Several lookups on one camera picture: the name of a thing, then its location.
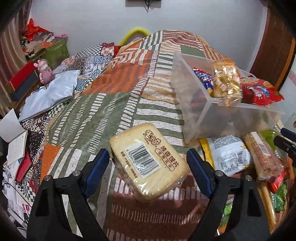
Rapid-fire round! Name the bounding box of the brown cookie snack bag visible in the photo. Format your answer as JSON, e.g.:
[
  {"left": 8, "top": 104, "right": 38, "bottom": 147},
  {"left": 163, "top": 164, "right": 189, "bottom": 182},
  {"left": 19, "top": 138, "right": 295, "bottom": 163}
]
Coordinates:
[{"left": 258, "top": 130, "right": 290, "bottom": 232}]

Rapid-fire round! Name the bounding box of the red instant noodle snack bag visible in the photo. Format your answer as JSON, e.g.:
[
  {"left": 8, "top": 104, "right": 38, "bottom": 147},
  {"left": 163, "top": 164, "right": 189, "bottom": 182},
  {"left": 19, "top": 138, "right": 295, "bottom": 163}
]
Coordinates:
[{"left": 240, "top": 76, "right": 284, "bottom": 106}]

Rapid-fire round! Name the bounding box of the orange fried snack bag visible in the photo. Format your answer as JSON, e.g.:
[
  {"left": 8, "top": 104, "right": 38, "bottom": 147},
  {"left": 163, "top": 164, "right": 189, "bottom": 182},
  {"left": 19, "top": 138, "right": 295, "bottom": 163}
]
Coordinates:
[{"left": 212, "top": 58, "right": 243, "bottom": 106}]

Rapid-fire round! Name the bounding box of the blue snack bag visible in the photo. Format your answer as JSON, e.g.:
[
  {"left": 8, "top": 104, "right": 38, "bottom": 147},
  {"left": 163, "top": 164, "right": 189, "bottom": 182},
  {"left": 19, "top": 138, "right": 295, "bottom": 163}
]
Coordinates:
[{"left": 193, "top": 68, "right": 214, "bottom": 97}]

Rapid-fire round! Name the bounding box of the toast bread slice pack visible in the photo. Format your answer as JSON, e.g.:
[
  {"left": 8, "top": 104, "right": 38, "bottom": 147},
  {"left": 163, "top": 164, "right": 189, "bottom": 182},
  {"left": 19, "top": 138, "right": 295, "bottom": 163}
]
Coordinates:
[{"left": 109, "top": 123, "right": 190, "bottom": 202}]

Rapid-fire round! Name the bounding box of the long biscuit roll pack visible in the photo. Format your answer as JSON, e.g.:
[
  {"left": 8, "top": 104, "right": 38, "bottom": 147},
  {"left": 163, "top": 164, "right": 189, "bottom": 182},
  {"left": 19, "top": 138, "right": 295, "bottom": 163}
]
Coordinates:
[{"left": 244, "top": 132, "right": 283, "bottom": 183}]

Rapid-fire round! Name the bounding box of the white yellow snack bag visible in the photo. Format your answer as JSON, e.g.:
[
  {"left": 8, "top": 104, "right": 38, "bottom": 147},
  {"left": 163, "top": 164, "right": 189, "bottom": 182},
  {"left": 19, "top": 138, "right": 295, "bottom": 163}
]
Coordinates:
[{"left": 199, "top": 135, "right": 252, "bottom": 176}]

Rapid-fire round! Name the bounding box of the clear plastic storage box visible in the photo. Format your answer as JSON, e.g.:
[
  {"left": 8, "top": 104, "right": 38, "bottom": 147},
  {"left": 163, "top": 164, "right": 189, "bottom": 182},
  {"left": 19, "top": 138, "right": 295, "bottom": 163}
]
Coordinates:
[{"left": 171, "top": 52, "right": 284, "bottom": 144}]

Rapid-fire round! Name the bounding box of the wooden door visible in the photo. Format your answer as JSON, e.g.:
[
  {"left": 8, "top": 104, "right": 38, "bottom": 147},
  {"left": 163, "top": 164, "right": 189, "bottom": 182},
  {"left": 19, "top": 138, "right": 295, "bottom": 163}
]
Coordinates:
[{"left": 250, "top": 8, "right": 295, "bottom": 89}]

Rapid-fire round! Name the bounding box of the white open book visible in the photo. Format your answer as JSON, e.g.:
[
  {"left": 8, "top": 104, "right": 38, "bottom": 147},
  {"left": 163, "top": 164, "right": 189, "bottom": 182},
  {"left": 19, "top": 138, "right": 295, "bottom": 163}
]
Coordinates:
[{"left": 0, "top": 109, "right": 28, "bottom": 165}]

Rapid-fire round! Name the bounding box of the light blue pillow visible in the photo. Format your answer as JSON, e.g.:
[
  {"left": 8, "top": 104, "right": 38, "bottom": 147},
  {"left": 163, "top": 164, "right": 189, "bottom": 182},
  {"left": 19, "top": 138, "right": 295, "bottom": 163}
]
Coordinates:
[{"left": 18, "top": 70, "right": 80, "bottom": 122}]

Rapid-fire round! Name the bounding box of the red flat box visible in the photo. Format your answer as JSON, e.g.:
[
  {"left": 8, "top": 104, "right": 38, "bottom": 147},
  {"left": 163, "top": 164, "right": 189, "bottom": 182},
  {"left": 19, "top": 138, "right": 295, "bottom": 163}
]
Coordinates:
[{"left": 6, "top": 61, "right": 36, "bottom": 93}]

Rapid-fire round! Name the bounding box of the pink plush toy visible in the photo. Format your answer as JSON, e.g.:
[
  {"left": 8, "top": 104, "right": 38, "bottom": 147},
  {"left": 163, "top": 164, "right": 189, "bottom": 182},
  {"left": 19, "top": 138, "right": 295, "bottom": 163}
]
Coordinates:
[{"left": 34, "top": 59, "right": 54, "bottom": 85}]

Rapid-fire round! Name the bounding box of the patchwork striped blanket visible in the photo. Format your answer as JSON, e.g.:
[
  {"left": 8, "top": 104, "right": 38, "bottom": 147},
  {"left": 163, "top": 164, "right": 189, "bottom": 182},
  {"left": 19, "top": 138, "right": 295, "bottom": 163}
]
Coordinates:
[{"left": 21, "top": 29, "right": 290, "bottom": 241}]

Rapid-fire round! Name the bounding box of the green storage box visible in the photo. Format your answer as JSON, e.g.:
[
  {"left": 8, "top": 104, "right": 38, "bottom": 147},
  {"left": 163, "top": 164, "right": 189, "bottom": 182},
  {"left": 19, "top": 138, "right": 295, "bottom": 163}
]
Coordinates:
[{"left": 41, "top": 39, "right": 69, "bottom": 70}]

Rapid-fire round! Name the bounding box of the red paper bag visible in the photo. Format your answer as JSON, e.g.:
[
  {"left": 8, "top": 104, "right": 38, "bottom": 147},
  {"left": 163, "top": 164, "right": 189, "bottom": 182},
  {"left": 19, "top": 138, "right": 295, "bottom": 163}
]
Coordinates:
[{"left": 24, "top": 18, "right": 49, "bottom": 41}]

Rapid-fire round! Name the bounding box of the pink striped curtain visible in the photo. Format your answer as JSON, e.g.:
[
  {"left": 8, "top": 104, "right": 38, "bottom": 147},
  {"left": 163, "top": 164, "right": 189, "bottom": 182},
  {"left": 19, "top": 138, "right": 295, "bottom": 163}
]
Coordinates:
[{"left": 1, "top": 1, "right": 32, "bottom": 115}]

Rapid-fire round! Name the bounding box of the yellow plush ring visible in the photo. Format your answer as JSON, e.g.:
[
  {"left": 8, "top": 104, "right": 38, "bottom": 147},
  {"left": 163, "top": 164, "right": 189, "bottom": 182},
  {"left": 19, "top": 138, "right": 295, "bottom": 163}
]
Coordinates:
[{"left": 119, "top": 27, "right": 152, "bottom": 46}]

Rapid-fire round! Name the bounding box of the small wall monitor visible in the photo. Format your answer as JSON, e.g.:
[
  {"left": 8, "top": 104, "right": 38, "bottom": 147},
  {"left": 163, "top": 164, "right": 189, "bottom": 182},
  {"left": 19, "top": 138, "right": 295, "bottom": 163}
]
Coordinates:
[{"left": 125, "top": 0, "right": 162, "bottom": 8}]

